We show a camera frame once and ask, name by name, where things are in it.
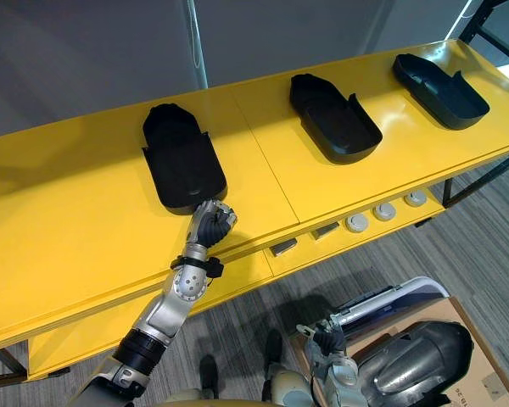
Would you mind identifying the robot right foot dark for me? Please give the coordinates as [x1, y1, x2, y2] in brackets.
[264, 327, 284, 371]

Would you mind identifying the white round disc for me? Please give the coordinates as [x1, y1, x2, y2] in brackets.
[372, 203, 397, 221]
[344, 213, 370, 232]
[403, 191, 428, 209]

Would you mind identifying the robot foot dark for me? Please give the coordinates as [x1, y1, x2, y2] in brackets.
[264, 327, 284, 371]
[199, 354, 221, 400]

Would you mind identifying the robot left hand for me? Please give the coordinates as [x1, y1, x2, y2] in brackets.
[187, 198, 238, 249]

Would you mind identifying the robot right leg silver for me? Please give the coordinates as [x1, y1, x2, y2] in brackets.
[261, 360, 316, 407]

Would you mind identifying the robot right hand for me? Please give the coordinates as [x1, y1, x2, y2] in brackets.
[296, 314, 348, 358]

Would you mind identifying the brown cardboard box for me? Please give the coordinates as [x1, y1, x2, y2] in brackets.
[288, 296, 509, 407]

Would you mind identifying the grey metal block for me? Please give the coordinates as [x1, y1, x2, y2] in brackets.
[271, 238, 299, 258]

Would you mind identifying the robot left foot dark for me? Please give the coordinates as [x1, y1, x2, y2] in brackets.
[199, 354, 221, 400]

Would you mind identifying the black plastic housing matte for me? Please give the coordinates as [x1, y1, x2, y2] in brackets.
[288, 72, 384, 165]
[391, 52, 491, 131]
[141, 103, 229, 215]

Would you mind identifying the glossy black plastic housing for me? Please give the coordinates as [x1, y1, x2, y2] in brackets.
[349, 321, 477, 407]

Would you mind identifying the yellow shelf unit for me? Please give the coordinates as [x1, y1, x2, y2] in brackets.
[0, 38, 509, 382]

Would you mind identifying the black metal rack frame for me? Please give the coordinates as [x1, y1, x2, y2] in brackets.
[456, 0, 509, 71]

